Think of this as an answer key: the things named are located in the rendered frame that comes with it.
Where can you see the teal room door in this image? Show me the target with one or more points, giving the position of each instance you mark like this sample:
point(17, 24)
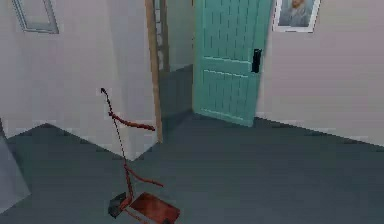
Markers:
point(226, 60)

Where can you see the white framed portrait picture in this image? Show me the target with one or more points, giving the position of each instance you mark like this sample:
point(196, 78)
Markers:
point(296, 15)

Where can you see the grey framed wall picture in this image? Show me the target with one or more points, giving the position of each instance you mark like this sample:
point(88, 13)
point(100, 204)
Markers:
point(36, 16)

